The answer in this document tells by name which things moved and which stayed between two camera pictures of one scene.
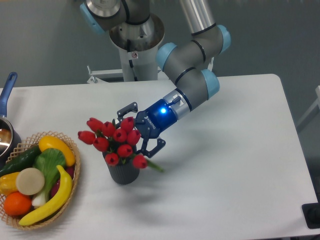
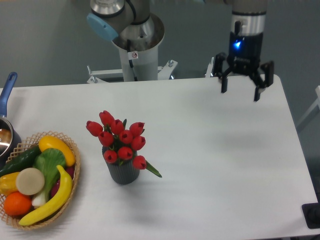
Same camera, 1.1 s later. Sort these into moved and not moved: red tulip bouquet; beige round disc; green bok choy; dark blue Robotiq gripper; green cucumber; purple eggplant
Moved: red tulip bouquet; dark blue Robotiq gripper
Not moved: beige round disc; purple eggplant; green cucumber; green bok choy
